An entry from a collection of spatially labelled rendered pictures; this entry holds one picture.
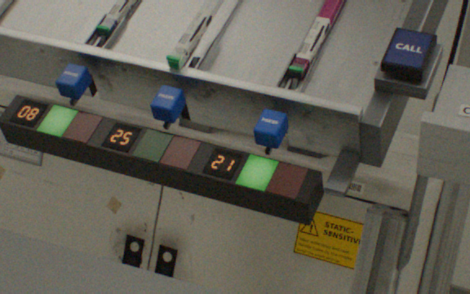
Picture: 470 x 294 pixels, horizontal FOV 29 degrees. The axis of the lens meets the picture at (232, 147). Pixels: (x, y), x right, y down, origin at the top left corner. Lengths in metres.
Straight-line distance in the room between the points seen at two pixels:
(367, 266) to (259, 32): 0.27
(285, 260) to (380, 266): 0.37
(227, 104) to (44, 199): 0.54
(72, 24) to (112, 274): 0.42
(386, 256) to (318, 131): 0.13
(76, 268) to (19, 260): 0.04
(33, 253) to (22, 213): 0.72
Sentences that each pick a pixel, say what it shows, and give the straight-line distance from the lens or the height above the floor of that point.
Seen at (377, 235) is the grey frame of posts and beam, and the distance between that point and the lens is 0.87.
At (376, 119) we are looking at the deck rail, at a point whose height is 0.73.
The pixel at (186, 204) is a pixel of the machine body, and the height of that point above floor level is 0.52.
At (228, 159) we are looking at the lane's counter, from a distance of 0.86.
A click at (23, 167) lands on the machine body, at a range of 1.40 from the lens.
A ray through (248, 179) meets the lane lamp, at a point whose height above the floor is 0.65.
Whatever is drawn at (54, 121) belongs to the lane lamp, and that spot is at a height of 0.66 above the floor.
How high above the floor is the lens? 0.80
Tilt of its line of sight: 9 degrees down
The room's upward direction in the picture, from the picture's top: 11 degrees clockwise
